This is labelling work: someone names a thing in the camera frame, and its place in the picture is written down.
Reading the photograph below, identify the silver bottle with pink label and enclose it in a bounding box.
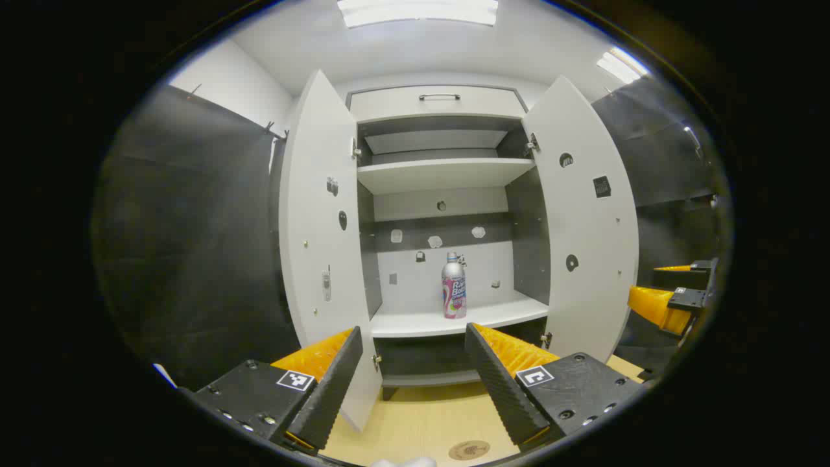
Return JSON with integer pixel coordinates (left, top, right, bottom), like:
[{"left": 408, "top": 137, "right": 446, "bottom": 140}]
[{"left": 442, "top": 252, "right": 468, "bottom": 320}]

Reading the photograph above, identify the white cabinet drawer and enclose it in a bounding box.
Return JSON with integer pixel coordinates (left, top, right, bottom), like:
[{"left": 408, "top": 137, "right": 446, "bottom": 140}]
[{"left": 349, "top": 85, "right": 527, "bottom": 123}]

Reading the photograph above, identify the white and grey cabinet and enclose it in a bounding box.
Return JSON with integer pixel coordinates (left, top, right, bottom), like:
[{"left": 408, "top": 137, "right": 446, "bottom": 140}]
[{"left": 347, "top": 84, "right": 552, "bottom": 401}]

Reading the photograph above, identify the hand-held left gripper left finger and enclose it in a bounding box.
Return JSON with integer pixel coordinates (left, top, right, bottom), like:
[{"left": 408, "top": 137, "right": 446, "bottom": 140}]
[{"left": 193, "top": 326, "right": 364, "bottom": 451}]

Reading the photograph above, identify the ceiling light panel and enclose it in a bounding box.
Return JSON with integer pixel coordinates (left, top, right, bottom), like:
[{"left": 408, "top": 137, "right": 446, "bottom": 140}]
[
  {"left": 337, "top": 0, "right": 499, "bottom": 29},
  {"left": 596, "top": 46, "right": 651, "bottom": 85}
]

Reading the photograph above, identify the black backdrop cloth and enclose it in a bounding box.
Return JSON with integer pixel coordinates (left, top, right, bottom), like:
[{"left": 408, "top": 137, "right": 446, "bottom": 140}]
[{"left": 94, "top": 77, "right": 733, "bottom": 390}]

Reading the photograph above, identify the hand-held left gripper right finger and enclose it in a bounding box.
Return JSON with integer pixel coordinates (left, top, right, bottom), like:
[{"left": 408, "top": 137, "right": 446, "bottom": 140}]
[{"left": 464, "top": 322, "right": 644, "bottom": 453}]

